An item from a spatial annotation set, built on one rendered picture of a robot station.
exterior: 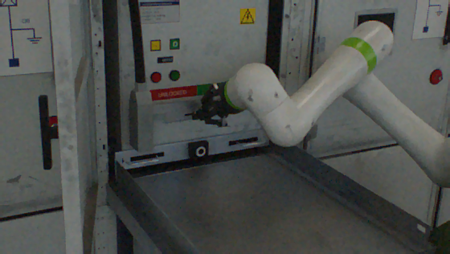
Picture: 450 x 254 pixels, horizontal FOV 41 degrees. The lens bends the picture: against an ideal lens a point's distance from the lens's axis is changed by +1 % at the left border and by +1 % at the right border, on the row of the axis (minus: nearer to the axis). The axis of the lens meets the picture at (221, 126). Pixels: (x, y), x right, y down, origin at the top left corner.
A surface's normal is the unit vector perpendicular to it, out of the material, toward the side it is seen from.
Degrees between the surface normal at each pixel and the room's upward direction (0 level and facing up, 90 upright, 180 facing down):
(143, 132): 90
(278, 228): 0
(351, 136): 90
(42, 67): 90
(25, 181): 90
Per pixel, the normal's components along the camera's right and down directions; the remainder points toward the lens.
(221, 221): 0.03, -0.94
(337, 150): 0.47, 0.31
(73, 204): 0.15, 0.33
